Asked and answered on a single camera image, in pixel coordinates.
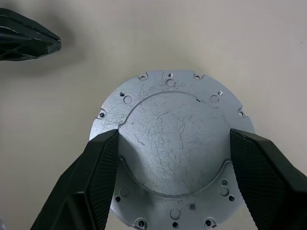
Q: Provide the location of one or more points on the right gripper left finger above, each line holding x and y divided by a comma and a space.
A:
81, 187

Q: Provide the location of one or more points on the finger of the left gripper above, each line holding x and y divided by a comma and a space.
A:
28, 26
28, 48

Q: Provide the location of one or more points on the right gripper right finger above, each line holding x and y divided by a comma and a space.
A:
271, 182

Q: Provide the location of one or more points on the round silver motor lid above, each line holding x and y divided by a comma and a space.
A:
172, 134

